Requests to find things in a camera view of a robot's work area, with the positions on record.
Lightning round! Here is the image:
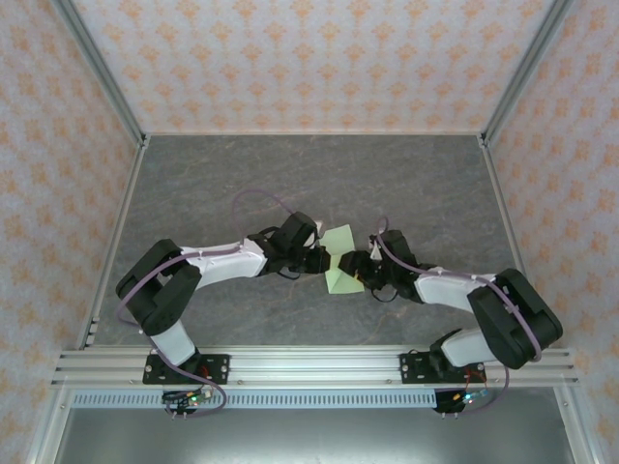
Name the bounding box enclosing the aluminium frame post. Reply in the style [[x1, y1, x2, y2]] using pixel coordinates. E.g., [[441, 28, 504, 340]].
[[553, 386, 599, 464], [50, 0, 151, 149], [478, 0, 579, 149], [26, 389, 74, 464]]

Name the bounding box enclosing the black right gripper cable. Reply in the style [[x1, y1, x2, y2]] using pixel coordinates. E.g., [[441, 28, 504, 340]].
[[370, 284, 398, 305]]

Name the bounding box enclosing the slotted grey cable duct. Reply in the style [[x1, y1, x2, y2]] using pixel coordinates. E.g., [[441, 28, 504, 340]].
[[71, 391, 439, 410]]

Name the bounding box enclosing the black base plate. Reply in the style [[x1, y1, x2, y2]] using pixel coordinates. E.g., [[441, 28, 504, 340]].
[[399, 352, 485, 387], [142, 354, 231, 387]]

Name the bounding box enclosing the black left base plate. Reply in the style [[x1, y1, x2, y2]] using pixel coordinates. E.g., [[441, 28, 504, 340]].
[[142, 354, 231, 387]]

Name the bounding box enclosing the grey metal shelf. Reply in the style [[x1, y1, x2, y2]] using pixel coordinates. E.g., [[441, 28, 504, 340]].
[[47, 408, 572, 464]]

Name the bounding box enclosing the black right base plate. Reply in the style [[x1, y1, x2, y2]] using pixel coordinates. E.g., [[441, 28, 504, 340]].
[[399, 352, 485, 387]]

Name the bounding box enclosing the light green paper sheet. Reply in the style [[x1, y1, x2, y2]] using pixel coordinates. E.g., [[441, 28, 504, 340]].
[[319, 224, 364, 296]]

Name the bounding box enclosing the aluminium mounting beam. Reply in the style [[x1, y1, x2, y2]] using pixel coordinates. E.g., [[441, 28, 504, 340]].
[[50, 345, 580, 390]]

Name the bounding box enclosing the aluminium side rail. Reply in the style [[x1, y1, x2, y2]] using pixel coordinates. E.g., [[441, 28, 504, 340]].
[[478, 137, 550, 349], [74, 137, 151, 350]]

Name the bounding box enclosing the small circuit board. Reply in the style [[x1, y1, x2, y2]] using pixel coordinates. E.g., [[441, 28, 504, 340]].
[[449, 389, 490, 407], [162, 386, 214, 407]]

